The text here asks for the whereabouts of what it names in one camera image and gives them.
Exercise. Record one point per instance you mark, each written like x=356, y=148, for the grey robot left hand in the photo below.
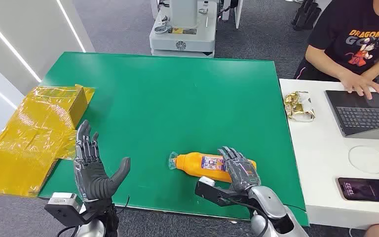
x=91, y=176

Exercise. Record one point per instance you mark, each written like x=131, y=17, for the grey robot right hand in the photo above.
x=243, y=173

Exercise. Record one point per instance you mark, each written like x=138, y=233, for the orange plastic bottle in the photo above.
x=192, y=165

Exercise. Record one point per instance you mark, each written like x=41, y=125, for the white robot base machine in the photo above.
x=183, y=36

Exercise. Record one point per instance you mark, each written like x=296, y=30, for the yellow film-wrapped cardboard box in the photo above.
x=29, y=140

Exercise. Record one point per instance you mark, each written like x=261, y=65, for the gold snack wrapper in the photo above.
x=299, y=106

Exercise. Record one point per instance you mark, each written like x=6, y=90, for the black smartphone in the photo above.
x=366, y=189

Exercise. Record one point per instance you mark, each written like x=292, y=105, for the dark grey laptop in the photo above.
x=366, y=114

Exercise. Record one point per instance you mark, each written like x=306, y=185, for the person's hand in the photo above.
x=358, y=83

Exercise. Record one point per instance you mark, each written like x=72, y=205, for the white panel stand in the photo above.
x=238, y=11

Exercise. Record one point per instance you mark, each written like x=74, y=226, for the black chair base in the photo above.
x=305, y=14

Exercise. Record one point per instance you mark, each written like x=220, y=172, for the person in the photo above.
x=346, y=36

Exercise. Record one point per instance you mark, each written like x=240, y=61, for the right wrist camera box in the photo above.
x=210, y=193

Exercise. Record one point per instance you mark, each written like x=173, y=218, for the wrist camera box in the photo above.
x=210, y=193
x=62, y=204

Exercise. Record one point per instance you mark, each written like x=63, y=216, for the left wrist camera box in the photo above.
x=62, y=204

